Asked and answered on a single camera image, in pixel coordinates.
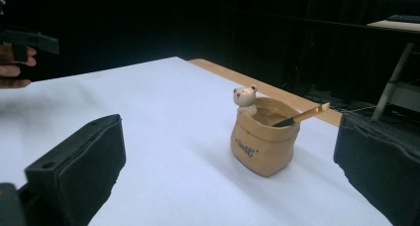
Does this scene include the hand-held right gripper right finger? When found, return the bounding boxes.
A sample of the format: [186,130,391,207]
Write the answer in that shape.
[333,113,420,226]

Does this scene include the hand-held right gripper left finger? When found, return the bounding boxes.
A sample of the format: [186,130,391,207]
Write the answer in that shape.
[19,114,127,226]

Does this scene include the gold handled brush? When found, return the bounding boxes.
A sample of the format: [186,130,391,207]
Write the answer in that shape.
[271,102,331,128]

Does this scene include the tan ceramic pot with bear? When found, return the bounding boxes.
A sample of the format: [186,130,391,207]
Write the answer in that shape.
[230,84,301,178]

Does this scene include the desk with metal legs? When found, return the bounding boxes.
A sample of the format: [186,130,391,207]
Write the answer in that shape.
[366,19,420,121]

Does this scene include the black keyboard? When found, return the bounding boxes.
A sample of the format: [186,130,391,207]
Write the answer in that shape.
[385,14,420,24]

